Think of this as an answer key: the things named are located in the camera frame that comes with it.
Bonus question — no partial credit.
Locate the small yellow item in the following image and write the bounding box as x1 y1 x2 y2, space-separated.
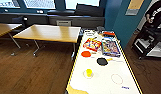
83 68 95 80

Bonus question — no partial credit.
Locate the yellow wooden gaming table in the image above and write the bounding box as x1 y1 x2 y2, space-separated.
64 29 144 94

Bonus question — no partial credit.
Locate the flat orange disc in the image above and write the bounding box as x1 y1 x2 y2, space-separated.
80 50 93 58

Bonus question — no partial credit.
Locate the red yellow game box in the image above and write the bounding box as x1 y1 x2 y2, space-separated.
83 37 103 52

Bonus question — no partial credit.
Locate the grey chair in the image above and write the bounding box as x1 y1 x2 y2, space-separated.
56 19 73 27

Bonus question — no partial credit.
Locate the dark grey bench sofa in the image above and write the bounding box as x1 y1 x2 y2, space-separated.
0 3 106 30

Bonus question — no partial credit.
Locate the flat red item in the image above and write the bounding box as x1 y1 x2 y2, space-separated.
102 31 116 37

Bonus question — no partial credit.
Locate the long yellow wooden table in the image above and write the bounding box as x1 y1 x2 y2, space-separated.
12 23 82 58

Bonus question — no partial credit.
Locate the bright office window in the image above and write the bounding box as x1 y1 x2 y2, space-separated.
64 0 101 10
0 0 21 8
23 0 57 10

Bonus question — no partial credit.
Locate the yellow wooden office table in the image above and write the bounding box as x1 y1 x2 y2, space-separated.
0 22 23 49

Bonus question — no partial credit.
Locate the person in dark top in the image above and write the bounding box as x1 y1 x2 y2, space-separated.
144 0 161 24

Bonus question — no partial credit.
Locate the yellow wall sign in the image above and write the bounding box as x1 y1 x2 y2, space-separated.
125 0 145 16

